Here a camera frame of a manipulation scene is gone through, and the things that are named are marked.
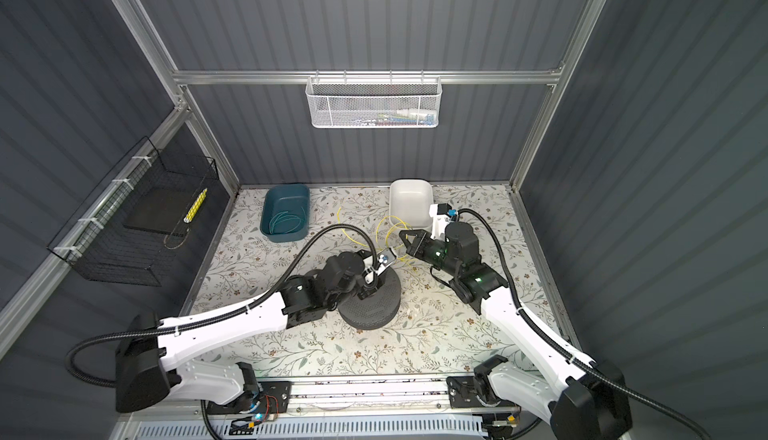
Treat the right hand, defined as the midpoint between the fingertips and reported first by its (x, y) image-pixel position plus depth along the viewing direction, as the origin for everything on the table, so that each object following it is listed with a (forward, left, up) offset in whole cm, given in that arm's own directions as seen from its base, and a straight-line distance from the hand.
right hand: (402, 236), depth 74 cm
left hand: (-4, +6, -5) cm, 8 cm away
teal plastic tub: (+24, +41, -20) cm, 52 cm away
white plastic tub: (+33, -3, -25) cm, 42 cm away
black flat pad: (+5, +61, +5) cm, 62 cm away
